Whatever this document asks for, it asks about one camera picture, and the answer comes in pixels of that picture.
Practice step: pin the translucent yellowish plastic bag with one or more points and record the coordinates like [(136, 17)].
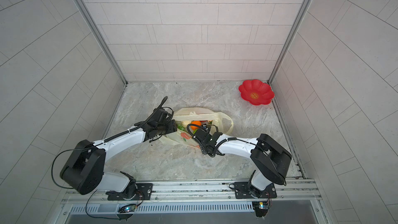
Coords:
[(224, 123)]

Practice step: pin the aluminium mounting rail frame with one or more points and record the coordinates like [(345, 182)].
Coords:
[(189, 196)]

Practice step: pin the aluminium corner post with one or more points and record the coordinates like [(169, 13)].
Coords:
[(99, 37), (296, 24)]

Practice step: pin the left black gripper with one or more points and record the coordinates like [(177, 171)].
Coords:
[(172, 126)]

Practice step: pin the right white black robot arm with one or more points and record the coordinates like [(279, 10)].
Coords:
[(270, 158)]

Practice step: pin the small circuit board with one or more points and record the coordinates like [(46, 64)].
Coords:
[(261, 208), (127, 209)]

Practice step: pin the right aluminium corner post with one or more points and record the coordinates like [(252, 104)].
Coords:
[(296, 24)]

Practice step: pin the green toy vegetable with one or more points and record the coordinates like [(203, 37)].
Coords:
[(180, 127)]

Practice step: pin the red flower-shaped plate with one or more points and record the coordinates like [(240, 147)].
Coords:
[(256, 92)]

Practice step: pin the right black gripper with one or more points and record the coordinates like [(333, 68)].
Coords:
[(202, 149)]

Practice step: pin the left small circuit board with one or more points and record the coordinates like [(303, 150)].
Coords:
[(127, 209)]

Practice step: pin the left aluminium corner post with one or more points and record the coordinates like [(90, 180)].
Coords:
[(99, 37)]

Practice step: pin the right small circuit board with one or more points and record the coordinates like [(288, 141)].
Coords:
[(261, 208)]

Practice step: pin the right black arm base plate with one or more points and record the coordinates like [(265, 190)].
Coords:
[(243, 190)]

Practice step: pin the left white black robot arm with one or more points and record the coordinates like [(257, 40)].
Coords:
[(85, 171)]

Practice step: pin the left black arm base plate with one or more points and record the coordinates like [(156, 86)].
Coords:
[(140, 192)]

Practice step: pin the orange toy fruit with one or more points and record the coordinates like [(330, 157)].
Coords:
[(196, 123)]

